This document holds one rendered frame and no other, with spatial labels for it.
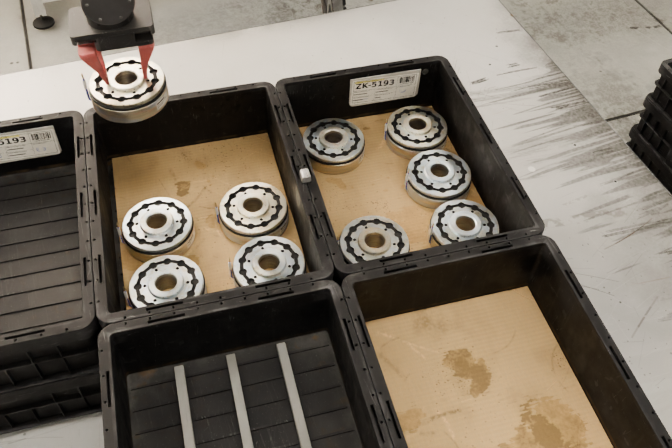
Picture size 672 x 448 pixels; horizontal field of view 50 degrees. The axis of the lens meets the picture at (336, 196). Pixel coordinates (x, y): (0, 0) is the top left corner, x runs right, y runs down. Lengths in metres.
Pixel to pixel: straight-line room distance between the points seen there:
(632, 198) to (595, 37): 1.69
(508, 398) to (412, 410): 0.13
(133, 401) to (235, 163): 0.43
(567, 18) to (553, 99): 1.57
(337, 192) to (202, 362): 0.35
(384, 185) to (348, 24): 0.63
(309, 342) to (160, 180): 0.38
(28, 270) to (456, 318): 0.61
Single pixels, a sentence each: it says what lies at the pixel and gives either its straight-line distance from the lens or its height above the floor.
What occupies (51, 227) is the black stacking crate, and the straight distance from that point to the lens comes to 1.17.
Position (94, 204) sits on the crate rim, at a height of 0.93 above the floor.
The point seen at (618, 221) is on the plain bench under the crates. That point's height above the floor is 0.70.
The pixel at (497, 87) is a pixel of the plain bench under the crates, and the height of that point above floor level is 0.70.
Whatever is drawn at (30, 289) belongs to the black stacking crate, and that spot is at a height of 0.83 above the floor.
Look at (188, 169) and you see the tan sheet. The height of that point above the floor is 0.83.
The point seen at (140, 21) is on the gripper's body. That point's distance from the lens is 0.96.
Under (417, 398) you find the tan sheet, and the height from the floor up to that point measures 0.83.
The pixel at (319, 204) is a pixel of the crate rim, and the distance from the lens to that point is 1.00.
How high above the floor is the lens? 1.69
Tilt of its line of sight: 49 degrees down
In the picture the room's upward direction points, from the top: 3 degrees clockwise
